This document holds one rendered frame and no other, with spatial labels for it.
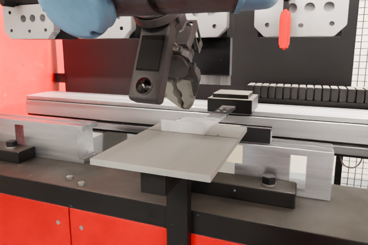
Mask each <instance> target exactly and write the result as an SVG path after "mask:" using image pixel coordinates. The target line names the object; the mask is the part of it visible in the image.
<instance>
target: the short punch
mask: <svg viewBox="0 0 368 245"><path fill-rule="evenodd" d="M201 39H202V43H203V46H202V48H201V51H200V54H198V52H197V49H196V50H195V52H194V53H195V54H194V56H193V61H192V62H194V63H196V66H197V67H198V68H199V70H200V74H201V79H200V84H209V85H231V75H232V45H233V38H201Z"/></svg>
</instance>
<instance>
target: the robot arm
mask: <svg viewBox="0 0 368 245"><path fill-rule="evenodd" d="M277 2H278V0H38V3H39V5H40V6H41V8H42V10H43V11H44V12H45V13H46V15H47V17H48V18H49V20H50V21H51V22H52V23H54V24H55V25H56V26H57V27H58V28H60V29H61V30H63V31H64V32H66V33H68V34H70V35H72V36H75V37H78V38H83V39H93V38H97V37H99V36H101V35H102V34H104V33H105V32H106V31H107V29H108V28H110V27H112V26H113V25H114V23H115V21H116V18H118V17H121V16H133V18H134V20H135V22H136V24H137V25H138V26H140V27H142V29H141V34H140V40H139V45H138V49H137V54H136V60H135V65H134V70H133V76H132V80H131V85H130V91H129V99H130V100H132V101H134V102H136V103H145V104H157V105H161V104H163V102H164V97H166V98H167V99H168V100H169V101H171V102H172V103H174V104H175V105H177V106H178V107H180V108H182V109H187V110H189V109H190V108H191V107H192V106H193V104H194V100H195V98H196V94H197V91H198V87H199V84H200V79H201V74H200V70H199V68H198V67H197V66H196V63H194V62H192V61H193V56H194V54H195V53H194V52H195V51H196V49H197V52H198V54H200V51H201V48H202V46H203V43H202V39H201V36H200V32H199V27H198V23H197V20H187V19H186V14H192V13H219V12H232V14H237V13H239V12H240V11H249V10H262V9H269V8H271V7H273V6H274V5H275V4H276V3H277ZM191 24H193V25H191ZM196 32H197V33H198V38H199V43H198V42H197V38H196ZM178 89H179V90H180V91H181V93H182V97H181V96H180V92H179V90H178Z"/></svg>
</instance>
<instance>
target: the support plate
mask: <svg viewBox="0 0 368 245"><path fill-rule="evenodd" d="M148 129H151V130H144V131H142V132H140V133H138V134H136V135H134V136H132V137H130V138H129V139H127V140H125V141H123V142H121V143H119V144H117V145H115V146H113V147H111V148H109V149H107V150H105V151H103V152H101V153H99V154H97V155H95V156H93V157H92V158H90V164H91V165H96V166H103V167H110V168H117V169H121V170H128V171H135V172H143V173H150V174H157V175H161V176H168V177H175V178H182V179H189V180H196V181H201V182H208V183H210V182H211V181H212V180H213V178H214V177H215V176H216V174H217V173H218V171H219V170H220V168H221V167H222V166H223V164H224V163H225V162H226V160H227V159H228V157H229V156H230V155H231V153H232V152H233V150H234V149H235V148H236V146H237V145H238V143H239V142H240V141H241V139H242V138H243V137H244V135H245V134H246V132H247V127H240V126H228V125H215V126H214V127H213V128H211V129H210V130H209V131H208V132H207V133H206V134H205V135H212V136H205V135H194V134H187V133H177V132H166V131H155V130H161V122H160V123H158V124H156V125H154V126H152V127H150V128H148ZM217 135H219V136H222V137H215V136H217ZM226 137H233V138H226ZM237 138H239V139H237Z"/></svg>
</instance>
